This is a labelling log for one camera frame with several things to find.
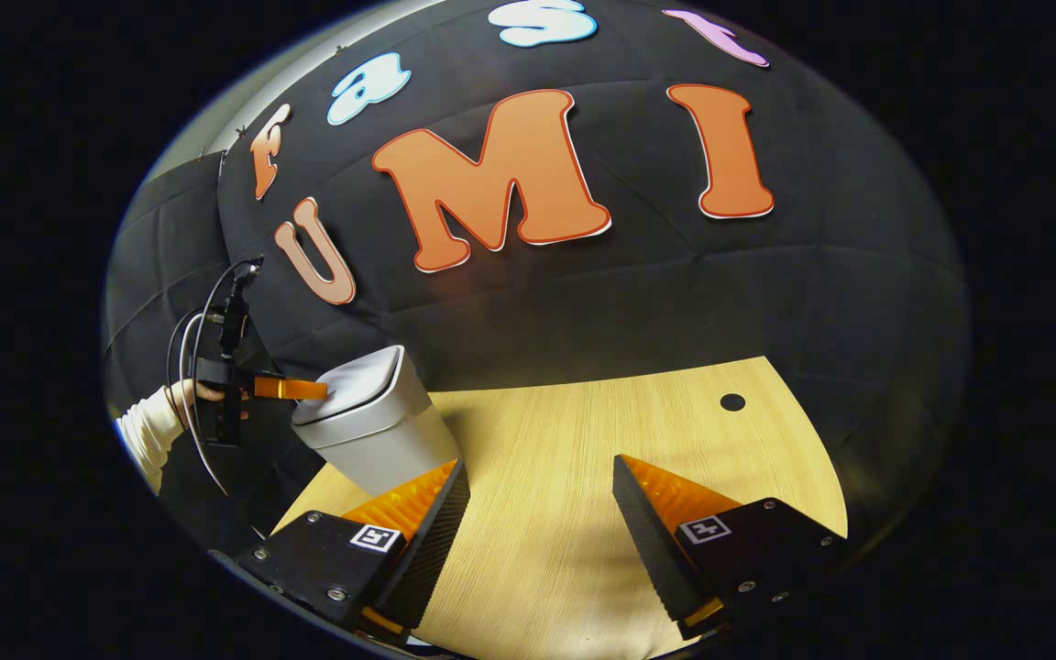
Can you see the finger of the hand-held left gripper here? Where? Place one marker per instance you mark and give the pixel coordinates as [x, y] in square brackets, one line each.
[290, 389]

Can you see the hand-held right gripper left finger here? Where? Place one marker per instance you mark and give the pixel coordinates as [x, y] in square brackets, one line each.
[427, 550]

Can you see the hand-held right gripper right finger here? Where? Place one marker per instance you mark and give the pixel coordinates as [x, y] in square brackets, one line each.
[652, 550]

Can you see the white desktop garbage bin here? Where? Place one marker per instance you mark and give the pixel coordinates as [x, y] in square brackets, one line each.
[372, 431]

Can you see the wooden desktop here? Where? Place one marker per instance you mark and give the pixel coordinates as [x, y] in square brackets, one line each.
[565, 477]

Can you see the black backdrop cloth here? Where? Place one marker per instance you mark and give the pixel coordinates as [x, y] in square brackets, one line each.
[675, 293]

